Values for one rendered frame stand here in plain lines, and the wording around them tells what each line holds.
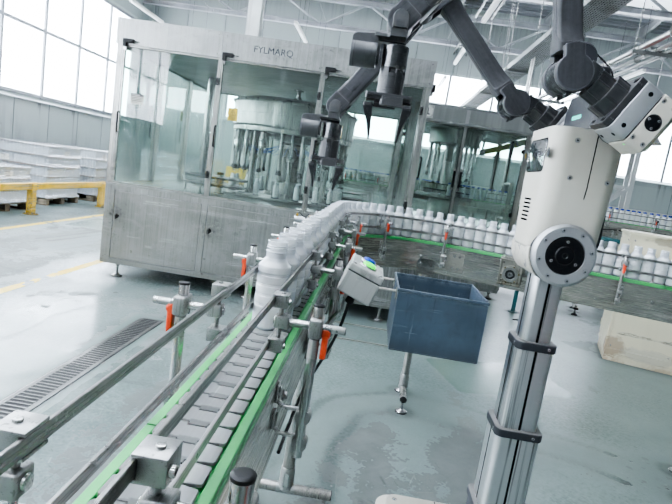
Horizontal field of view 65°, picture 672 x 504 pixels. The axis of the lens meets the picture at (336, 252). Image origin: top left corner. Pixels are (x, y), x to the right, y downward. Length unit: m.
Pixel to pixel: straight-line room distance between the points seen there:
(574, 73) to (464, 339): 0.98
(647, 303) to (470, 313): 1.38
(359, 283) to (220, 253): 3.90
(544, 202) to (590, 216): 0.11
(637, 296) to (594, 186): 1.67
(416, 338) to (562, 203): 0.72
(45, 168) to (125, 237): 5.05
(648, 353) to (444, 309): 3.79
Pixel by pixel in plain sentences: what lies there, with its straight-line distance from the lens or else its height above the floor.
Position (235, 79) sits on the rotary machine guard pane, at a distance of 4.97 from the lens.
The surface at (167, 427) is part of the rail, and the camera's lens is 0.41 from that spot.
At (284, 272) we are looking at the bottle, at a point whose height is 1.11.
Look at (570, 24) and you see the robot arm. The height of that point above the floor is 1.68.
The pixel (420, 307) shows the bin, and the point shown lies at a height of 0.90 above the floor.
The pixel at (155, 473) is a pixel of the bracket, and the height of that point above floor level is 1.11.
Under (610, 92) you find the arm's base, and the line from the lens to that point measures 1.28.
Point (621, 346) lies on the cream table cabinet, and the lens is 5.44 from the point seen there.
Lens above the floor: 1.31
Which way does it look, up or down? 9 degrees down
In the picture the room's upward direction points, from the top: 9 degrees clockwise
